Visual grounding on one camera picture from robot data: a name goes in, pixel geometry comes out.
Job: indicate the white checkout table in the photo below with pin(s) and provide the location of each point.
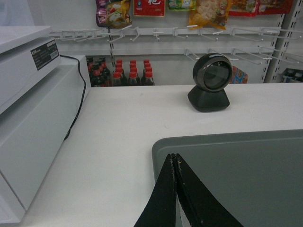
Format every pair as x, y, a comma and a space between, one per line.
102, 175

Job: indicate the white peg hook rail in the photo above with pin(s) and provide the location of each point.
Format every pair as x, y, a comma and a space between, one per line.
181, 32

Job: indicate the white cash register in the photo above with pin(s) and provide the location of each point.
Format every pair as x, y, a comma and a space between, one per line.
27, 55

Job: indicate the black barcode scanner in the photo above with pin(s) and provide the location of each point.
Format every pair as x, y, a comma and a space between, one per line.
211, 73

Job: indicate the white cash drawer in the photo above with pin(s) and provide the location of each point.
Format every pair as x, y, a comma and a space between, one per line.
32, 131

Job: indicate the purple hanging snack bag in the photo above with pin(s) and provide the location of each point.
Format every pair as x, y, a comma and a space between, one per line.
113, 13

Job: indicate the orange hanging snack bag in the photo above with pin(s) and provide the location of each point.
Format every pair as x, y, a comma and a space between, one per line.
213, 13

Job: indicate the red snack pouch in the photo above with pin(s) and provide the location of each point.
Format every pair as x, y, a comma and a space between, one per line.
238, 76

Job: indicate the red cap cola bottle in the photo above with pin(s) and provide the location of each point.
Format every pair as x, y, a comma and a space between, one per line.
117, 82
147, 79
133, 79

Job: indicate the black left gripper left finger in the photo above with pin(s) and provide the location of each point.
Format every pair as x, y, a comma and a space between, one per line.
160, 210

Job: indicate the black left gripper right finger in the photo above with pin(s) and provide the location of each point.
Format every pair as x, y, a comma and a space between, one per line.
201, 208

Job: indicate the grey rectangular serving tray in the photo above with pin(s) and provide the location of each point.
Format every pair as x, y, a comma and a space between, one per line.
256, 176

